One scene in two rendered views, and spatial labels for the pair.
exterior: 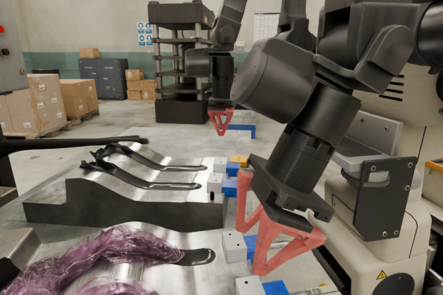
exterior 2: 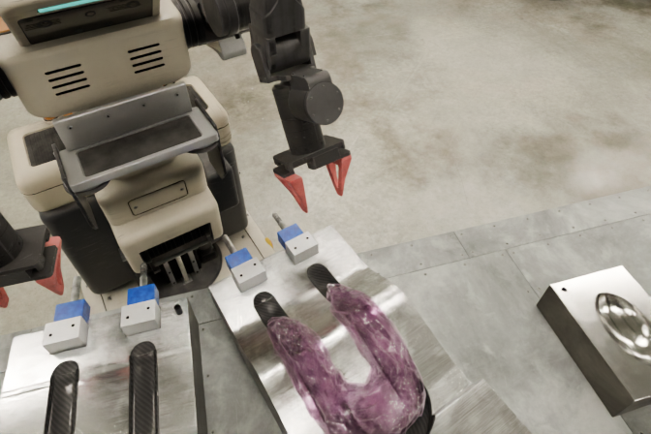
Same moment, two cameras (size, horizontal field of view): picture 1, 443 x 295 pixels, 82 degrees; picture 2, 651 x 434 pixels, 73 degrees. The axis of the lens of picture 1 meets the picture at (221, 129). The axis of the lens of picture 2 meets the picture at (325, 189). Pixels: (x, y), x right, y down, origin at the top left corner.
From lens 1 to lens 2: 69 cm
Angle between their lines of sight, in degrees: 93
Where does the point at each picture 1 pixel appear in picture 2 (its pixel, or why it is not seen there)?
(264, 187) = (331, 153)
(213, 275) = (285, 285)
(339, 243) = (183, 217)
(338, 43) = (294, 53)
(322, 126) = not seen: hidden behind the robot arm
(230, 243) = (255, 270)
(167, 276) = (306, 312)
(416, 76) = (171, 39)
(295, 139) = not seen: hidden behind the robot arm
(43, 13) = not seen: outside the picture
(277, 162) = (318, 139)
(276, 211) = (344, 152)
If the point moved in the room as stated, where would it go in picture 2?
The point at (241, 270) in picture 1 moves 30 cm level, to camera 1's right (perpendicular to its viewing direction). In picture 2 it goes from (271, 265) to (232, 163)
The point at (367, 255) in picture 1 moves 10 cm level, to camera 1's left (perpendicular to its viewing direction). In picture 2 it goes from (201, 197) to (209, 229)
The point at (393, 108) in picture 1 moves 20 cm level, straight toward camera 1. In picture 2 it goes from (157, 75) to (266, 89)
